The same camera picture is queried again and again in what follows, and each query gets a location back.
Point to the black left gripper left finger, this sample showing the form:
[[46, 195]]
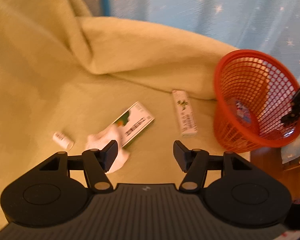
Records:
[[54, 173]]

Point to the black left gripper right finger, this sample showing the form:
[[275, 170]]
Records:
[[197, 162]]

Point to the white tissue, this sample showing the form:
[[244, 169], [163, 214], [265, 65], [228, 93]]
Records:
[[100, 140]]

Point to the long white ointment box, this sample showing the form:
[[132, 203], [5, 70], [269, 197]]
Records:
[[184, 111]]

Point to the green white medicine box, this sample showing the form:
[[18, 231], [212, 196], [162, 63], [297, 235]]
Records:
[[132, 122]]

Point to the small white pill bottle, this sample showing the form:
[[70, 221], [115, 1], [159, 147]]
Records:
[[63, 141]]

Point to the orange mesh plastic basket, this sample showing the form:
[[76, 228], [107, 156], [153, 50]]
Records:
[[254, 92]]

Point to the yellow-green fleece blanket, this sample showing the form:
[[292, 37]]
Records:
[[62, 69]]

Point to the wooden bedside table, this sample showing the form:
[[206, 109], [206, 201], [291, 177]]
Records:
[[269, 160]]

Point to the blue star curtain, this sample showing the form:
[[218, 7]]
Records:
[[270, 26]]

